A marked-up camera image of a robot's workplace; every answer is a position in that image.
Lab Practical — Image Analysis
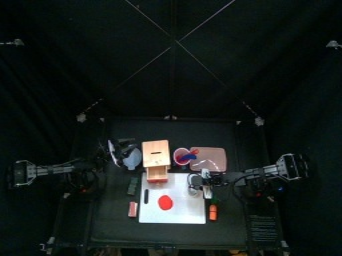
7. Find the pale blue-grey bowl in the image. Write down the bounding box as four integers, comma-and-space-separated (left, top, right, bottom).
122, 146, 144, 171

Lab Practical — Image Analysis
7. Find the red-fronted wooden drawer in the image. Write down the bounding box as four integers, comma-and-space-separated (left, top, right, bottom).
146, 165, 171, 184

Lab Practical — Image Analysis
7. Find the flat red dough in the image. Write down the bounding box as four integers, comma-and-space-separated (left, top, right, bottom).
158, 194, 175, 211

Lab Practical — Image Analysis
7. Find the blue plastic tool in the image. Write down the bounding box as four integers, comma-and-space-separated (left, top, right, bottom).
180, 149, 200, 163

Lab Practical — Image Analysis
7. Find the red plastic cup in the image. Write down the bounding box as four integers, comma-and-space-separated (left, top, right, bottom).
172, 147, 194, 167

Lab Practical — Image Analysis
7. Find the orange toy carrot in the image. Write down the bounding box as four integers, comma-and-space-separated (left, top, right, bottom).
208, 197, 221, 222

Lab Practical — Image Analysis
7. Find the white cutting board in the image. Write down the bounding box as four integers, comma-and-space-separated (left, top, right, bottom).
138, 171, 208, 225

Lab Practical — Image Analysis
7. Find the green striped block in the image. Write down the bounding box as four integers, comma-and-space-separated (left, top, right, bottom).
127, 177, 140, 196

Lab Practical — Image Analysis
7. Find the pink rectangular block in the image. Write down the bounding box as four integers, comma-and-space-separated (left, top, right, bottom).
127, 201, 139, 219

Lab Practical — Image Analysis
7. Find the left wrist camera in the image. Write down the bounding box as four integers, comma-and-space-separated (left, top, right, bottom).
116, 136, 138, 147

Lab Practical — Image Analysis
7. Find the thin diagonal brace wire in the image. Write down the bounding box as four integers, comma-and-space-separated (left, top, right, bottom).
123, 0, 262, 122
79, 0, 237, 119

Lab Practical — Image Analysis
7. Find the vertical metal frame pole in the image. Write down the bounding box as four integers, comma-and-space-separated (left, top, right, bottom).
168, 0, 178, 120

